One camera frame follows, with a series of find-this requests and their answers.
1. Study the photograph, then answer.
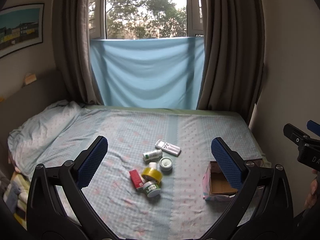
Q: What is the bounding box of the grey bed headboard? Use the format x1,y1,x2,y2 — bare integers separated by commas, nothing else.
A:
1,70,69,179

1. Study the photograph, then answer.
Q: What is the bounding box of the striped folded blanket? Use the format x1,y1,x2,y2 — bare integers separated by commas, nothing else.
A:
3,171,30,229

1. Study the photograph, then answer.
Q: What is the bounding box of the white pill bottle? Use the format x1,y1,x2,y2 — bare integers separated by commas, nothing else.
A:
143,150,163,162

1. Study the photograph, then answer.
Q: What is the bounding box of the pale green cream jar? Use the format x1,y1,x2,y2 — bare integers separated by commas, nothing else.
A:
159,157,173,172

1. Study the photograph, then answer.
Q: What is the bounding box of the white remote control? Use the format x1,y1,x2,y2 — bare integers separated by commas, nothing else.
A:
155,140,181,156

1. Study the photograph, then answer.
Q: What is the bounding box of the blue checkered bed sheet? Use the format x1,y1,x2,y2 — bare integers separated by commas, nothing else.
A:
15,104,272,240

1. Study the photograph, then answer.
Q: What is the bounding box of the window frame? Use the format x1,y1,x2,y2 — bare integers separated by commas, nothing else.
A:
88,0,203,40

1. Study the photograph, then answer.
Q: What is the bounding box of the light blue hanging cloth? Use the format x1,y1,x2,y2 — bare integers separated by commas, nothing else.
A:
90,37,204,110

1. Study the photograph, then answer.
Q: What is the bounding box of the blue checkered pillow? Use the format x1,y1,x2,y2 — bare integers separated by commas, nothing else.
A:
7,100,82,178

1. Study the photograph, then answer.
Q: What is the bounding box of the left brown curtain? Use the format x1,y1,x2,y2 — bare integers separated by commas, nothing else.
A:
52,0,102,105

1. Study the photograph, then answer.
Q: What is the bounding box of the person's right hand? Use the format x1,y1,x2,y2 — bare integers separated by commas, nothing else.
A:
304,178,318,209

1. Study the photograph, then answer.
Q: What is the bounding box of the small orange paper box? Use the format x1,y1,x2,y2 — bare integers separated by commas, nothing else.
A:
24,73,37,86

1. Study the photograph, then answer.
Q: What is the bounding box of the green labelled white jar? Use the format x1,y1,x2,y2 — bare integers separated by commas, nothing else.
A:
143,180,161,198

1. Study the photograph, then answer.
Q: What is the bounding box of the brown curtain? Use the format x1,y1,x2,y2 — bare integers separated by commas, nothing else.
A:
197,0,265,123
52,0,102,105

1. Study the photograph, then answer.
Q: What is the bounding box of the right brown curtain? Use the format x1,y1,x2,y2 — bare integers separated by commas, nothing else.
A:
197,0,265,123

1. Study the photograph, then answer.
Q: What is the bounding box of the pink cardboard box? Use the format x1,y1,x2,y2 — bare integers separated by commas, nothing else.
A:
202,161,238,202

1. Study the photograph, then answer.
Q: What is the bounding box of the red carton box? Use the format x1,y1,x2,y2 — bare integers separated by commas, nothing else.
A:
129,170,144,190

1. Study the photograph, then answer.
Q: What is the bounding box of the framed landscape picture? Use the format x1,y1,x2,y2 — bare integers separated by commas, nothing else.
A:
0,3,44,57

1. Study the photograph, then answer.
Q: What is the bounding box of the yellow tape roll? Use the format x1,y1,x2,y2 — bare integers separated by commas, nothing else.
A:
141,167,163,184

